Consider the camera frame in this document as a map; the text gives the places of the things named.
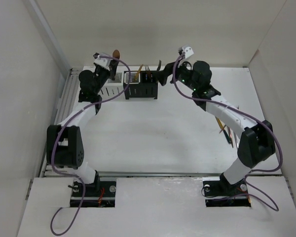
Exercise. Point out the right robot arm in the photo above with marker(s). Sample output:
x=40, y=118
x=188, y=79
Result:
x=256, y=143

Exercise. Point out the white utensil holder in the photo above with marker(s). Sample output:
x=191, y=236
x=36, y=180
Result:
x=112, y=87

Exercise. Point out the black utensil holder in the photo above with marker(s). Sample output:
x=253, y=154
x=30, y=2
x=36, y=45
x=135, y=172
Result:
x=147, y=88

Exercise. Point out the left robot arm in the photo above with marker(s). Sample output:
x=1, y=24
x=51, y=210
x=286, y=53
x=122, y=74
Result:
x=64, y=148

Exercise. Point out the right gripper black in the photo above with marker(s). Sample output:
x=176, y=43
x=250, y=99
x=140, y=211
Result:
x=166, y=72

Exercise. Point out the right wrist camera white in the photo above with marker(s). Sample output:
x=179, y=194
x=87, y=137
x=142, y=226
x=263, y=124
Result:
x=185, y=51

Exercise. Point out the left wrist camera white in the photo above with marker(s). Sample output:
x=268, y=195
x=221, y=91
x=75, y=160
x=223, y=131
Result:
x=103, y=60

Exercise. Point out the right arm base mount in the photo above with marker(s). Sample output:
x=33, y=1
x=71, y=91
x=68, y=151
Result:
x=218, y=195

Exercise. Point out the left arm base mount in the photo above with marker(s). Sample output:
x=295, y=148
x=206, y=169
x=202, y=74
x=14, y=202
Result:
x=100, y=194

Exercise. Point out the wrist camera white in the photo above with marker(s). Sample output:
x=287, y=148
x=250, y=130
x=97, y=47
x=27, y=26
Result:
x=103, y=60
x=185, y=51

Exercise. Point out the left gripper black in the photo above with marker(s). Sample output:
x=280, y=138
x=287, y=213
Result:
x=113, y=63

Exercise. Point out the white insert cup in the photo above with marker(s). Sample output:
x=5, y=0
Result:
x=132, y=77

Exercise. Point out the aluminium rail left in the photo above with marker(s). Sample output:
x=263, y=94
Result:
x=67, y=87

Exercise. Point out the aluminium rail front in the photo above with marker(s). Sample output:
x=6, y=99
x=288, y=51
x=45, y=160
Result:
x=155, y=174

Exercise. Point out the aluminium rail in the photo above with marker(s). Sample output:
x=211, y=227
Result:
x=67, y=87
x=155, y=174

